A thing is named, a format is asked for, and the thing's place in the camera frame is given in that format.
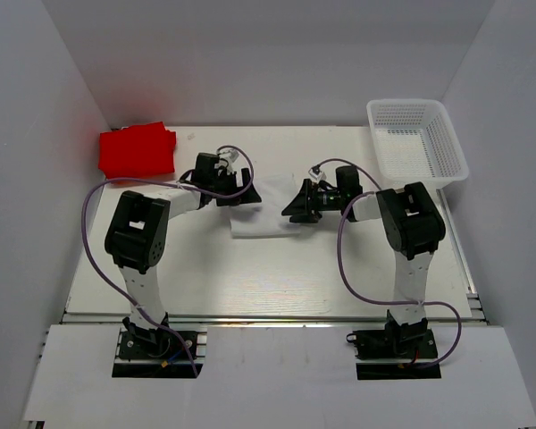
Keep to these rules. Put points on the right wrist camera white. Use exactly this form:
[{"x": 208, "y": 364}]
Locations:
[{"x": 316, "y": 174}]

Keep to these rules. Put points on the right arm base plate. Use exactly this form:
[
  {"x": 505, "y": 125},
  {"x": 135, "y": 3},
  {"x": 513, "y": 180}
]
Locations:
[{"x": 380, "y": 357}]

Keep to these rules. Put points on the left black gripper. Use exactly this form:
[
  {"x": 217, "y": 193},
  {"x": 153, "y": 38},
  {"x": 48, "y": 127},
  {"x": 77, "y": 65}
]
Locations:
[{"x": 250, "y": 196}]

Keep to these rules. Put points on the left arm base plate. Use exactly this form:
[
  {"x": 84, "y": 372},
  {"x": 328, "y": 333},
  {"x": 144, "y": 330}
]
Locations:
[{"x": 137, "y": 359}]

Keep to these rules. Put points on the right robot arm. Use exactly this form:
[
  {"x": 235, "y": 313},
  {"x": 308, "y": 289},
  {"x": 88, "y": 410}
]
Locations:
[{"x": 413, "y": 228}]

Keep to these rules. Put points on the folded red t-shirt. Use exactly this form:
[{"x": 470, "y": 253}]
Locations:
[{"x": 138, "y": 151}]

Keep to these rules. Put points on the aluminium table rail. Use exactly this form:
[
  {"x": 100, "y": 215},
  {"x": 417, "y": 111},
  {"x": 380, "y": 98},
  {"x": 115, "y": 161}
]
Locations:
[{"x": 184, "y": 319}]

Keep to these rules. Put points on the white plastic basket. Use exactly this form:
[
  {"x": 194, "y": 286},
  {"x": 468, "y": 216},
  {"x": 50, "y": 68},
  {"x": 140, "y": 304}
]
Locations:
[{"x": 414, "y": 140}]

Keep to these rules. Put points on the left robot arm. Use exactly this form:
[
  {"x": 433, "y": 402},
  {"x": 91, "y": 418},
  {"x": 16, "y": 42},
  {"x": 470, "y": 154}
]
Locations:
[{"x": 137, "y": 233}]

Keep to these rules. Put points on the white t-shirt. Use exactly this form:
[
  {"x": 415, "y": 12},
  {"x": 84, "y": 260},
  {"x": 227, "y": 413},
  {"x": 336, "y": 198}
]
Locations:
[{"x": 264, "y": 219}]

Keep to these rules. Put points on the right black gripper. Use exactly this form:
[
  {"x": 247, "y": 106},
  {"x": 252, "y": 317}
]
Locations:
[{"x": 302, "y": 206}]

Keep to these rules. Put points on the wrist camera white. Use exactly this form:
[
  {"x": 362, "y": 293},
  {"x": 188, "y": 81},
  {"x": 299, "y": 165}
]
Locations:
[
  {"x": 226, "y": 158},
  {"x": 316, "y": 174}
]

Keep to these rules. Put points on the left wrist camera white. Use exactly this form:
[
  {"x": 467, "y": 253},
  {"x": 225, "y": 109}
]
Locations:
[{"x": 226, "y": 158}]

